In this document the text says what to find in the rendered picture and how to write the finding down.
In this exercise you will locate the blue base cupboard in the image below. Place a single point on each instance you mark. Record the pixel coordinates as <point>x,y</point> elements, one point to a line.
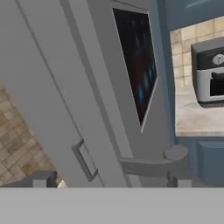
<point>210,162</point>

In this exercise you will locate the blue tall side panel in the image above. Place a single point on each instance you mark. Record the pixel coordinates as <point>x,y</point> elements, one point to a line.
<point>163,43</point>

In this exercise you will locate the grey freezer door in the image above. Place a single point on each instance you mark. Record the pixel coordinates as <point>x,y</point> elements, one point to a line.
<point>43,58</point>

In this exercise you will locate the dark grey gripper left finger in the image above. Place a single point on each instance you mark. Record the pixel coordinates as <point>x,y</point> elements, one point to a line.
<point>43,176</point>

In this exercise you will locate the blue wall cupboard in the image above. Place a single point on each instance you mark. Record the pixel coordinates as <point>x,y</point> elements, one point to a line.
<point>195,13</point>

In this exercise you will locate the silver toaster oven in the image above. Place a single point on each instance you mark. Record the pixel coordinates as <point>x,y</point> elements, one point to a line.
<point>208,78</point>

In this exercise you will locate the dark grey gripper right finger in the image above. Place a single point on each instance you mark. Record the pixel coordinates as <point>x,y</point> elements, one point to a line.
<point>172,182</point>

